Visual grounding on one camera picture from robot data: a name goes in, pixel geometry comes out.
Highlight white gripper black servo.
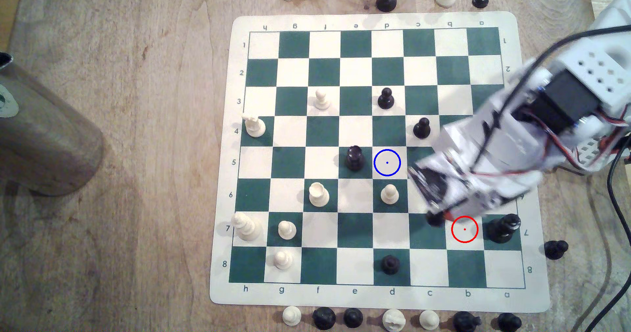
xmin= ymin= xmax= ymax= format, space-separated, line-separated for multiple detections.
xmin=409 ymin=115 xmax=538 ymax=223

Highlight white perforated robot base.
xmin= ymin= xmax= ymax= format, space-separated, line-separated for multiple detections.
xmin=562 ymin=132 xmax=631 ymax=176

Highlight black king chess piece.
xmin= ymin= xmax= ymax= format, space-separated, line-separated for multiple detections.
xmin=487 ymin=214 xmax=522 ymax=244

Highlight green white chess board mat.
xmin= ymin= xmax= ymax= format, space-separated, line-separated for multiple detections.
xmin=209 ymin=11 xmax=551 ymax=314

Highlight black rook chess piece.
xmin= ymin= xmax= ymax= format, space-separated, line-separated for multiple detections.
xmin=313 ymin=307 xmax=337 ymax=331
xmin=345 ymin=145 xmax=366 ymax=171

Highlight black knight chess piece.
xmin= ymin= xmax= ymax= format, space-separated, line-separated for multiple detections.
xmin=453 ymin=311 xmax=482 ymax=332

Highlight white knight chess piece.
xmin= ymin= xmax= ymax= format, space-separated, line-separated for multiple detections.
xmin=383 ymin=309 xmax=407 ymax=332
xmin=243 ymin=114 xmax=267 ymax=139

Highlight white rook chess piece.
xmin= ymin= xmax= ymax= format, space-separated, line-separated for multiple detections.
xmin=309 ymin=182 xmax=330 ymax=208

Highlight black bishop chess piece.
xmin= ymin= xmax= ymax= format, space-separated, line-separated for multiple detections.
xmin=497 ymin=313 xmax=523 ymax=332

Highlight black power cable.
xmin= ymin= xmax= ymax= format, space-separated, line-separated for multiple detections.
xmin=584 ymin=140 xmax=631 ymax=332

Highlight red black white servo wires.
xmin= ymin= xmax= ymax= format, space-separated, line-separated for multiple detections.
xmin=542 ymin=103 xmax=631 ymax=171

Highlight brown cylindrical post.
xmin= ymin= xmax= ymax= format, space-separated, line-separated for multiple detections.
xmin=0 ymin=51 xmax=106 ymax=197

